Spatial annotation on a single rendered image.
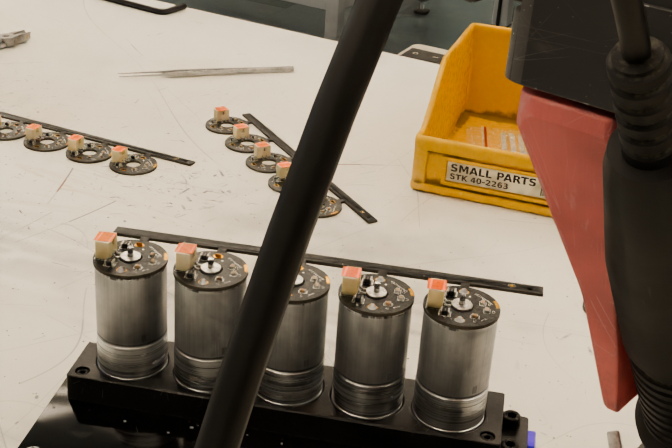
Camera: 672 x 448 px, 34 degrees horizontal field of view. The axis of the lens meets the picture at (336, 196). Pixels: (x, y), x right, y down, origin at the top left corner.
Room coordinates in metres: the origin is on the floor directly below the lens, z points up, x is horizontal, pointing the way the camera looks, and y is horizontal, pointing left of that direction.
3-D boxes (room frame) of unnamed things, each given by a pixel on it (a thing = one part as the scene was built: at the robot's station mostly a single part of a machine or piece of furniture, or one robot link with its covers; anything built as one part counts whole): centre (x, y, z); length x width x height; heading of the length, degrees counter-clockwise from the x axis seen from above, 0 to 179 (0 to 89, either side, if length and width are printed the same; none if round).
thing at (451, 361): (0.31, -0.04, 0.79); 0.02 x 0.02 x 0.05
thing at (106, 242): (0.33, 0.08, 0.82); 0.01 x 0.01 x 0.01; 81
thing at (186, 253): (0.32, 0.05, 0.82); 0.01 x 0.01 x 0.01; 81
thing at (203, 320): (0.32, 0.04, 0.79); 0.02 x 0.02 x 0.05
